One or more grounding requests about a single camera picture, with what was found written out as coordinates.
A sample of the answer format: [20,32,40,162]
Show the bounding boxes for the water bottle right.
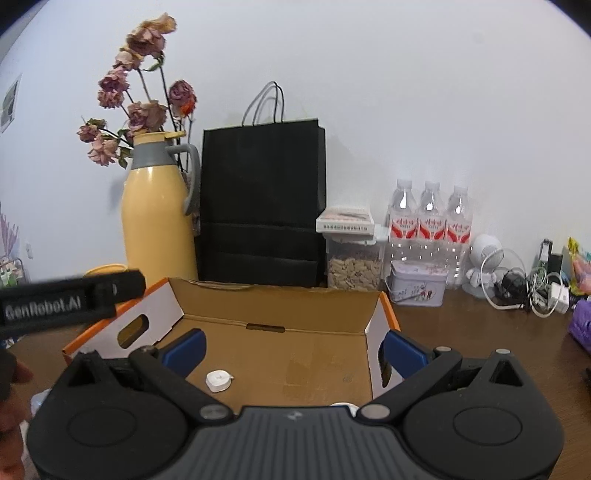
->
[445,186,473,289]

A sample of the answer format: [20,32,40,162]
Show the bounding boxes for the colourful snack packets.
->
[567,237,591,296]

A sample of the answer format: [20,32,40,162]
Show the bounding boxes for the water bottle left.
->
[388,179,418,261]

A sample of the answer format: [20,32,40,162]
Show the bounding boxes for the dried pink rose bouquet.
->
[76,13,197,168]

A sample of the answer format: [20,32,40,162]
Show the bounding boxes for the black paper shopping bag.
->
[195,81,328,288]

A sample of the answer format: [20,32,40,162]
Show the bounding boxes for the white tin box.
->
[386,260,448,307]

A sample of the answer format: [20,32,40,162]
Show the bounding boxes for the water bottle middle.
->
[418,181,446,266]

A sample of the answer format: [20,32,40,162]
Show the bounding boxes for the yellow ceramic mug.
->
[84,263,127,277]

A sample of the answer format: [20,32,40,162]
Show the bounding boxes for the clear container of nuts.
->
[325,231,388,291]

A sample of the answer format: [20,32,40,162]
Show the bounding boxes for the water bottle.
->
[418,181,446,266]
[445,186,473,289]
[388,179,418,261]

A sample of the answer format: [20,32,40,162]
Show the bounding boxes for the orange cardboard box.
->
[63,279,402,411]

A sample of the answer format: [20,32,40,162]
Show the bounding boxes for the white power adapter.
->
[548,283,570,314]

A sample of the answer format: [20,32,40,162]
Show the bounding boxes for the white round camera device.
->
[462,234,504,299]

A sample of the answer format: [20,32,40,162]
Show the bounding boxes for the purple pouch at right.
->
[568,300,591,354]

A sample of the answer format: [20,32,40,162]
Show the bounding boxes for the white flat box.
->
[315,206,376,237]

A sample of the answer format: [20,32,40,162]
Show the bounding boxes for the tangle of charger cables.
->
[479,247,565,319]

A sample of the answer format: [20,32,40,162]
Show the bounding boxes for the metal wire rack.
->
[0,257,27,288]

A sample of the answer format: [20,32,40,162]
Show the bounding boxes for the small white round case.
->
[205,370,235,393]

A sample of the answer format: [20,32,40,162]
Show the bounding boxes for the yellow thermos jug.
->
[121,132,200,286]

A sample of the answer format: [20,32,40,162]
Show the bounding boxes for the person's left hand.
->
[0,350,33,480]

